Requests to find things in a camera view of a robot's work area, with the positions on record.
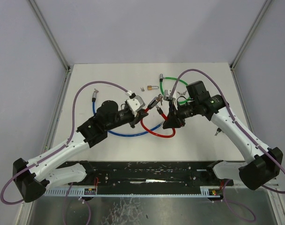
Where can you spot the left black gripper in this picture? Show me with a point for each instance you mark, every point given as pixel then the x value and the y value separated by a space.
pixel 137 116

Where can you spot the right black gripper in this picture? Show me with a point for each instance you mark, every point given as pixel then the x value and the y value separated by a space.
pixel 175 118

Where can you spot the red lock keys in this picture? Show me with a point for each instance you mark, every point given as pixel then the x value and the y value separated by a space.
pixel 159 98

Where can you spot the brass padlock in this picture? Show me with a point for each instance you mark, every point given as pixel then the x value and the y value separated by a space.
pixel 152 87

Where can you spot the green cable lock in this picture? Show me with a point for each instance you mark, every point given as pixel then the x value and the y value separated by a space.
pixel 161 78

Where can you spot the green lock keys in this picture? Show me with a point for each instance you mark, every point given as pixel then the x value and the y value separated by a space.
pixel 182 93

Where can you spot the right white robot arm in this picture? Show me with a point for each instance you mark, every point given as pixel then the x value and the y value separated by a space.
pixel 261 163

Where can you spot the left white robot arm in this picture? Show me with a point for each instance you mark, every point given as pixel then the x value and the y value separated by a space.
pixel 35 176

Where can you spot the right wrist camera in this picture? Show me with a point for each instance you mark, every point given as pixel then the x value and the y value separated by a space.
pixel 169 96

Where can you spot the blue cable lock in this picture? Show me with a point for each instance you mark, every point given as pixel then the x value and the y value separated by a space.
pixel 94 97

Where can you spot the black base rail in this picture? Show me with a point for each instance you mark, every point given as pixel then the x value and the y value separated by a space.
pixel 150 178

